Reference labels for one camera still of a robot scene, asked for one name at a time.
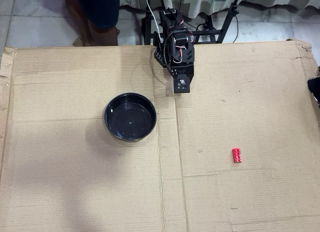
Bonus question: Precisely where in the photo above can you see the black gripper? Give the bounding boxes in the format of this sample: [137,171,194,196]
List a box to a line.
[169,29,196,79]

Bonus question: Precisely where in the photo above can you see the red lego block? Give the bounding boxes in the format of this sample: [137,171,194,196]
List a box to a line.
[231,147,244,164]

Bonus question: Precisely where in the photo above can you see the black round plastic bin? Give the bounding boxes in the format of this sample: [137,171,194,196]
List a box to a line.
[102,92,158,143]

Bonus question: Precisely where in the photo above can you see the black table clamp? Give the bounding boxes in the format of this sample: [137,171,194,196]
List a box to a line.
[152,31,168,69]

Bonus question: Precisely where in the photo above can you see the black metal stand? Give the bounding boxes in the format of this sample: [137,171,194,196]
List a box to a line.
[141,0,243,46]

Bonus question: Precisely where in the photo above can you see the person bare leg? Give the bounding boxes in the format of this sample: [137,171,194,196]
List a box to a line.
[65,0,121,47]

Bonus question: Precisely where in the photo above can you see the dark blue shorts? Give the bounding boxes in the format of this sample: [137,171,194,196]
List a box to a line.
[65,0,121,31]

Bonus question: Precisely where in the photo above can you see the dark unidentified object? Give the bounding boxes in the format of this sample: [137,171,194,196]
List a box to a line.
[306,76,320,103]

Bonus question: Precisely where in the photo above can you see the large brown cardboard sheet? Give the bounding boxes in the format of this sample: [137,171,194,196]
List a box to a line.
[0,38,320,232]

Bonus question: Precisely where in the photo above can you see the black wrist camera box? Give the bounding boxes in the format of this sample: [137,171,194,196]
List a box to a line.
[173,76,191,94]

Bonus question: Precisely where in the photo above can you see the black camera cable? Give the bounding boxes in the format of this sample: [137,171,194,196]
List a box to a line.
[163,28,176,77]

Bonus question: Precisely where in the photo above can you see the white cable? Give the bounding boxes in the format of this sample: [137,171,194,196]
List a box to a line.
[145,0,161,40]

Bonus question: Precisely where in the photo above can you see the thin black power cable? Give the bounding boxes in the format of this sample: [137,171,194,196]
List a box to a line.
[232,5,240,44]

